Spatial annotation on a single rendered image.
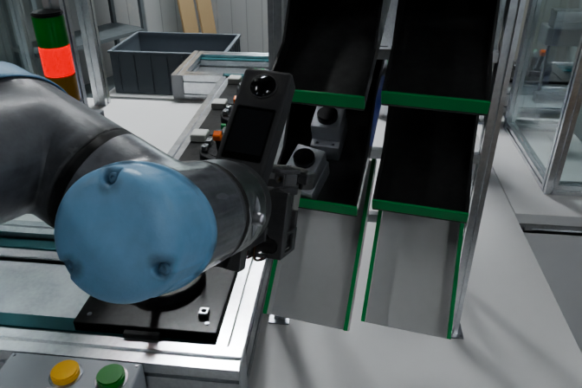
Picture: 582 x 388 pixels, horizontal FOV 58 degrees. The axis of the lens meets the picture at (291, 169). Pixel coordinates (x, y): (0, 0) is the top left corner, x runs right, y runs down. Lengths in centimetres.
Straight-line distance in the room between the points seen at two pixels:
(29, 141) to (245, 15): 537
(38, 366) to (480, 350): 74
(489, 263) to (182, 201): 104
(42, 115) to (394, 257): 65
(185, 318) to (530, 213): 93
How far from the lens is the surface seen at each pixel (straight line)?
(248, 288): 97
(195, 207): 29
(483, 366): 103
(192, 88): 209
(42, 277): 117
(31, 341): 98
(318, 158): 73
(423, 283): 88
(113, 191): 28
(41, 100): 35
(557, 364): 109
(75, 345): 94
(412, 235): 89
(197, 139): 149
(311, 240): 88
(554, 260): 159
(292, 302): 87
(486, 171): 87
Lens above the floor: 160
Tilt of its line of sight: 28 degrees down
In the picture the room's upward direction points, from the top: straight up
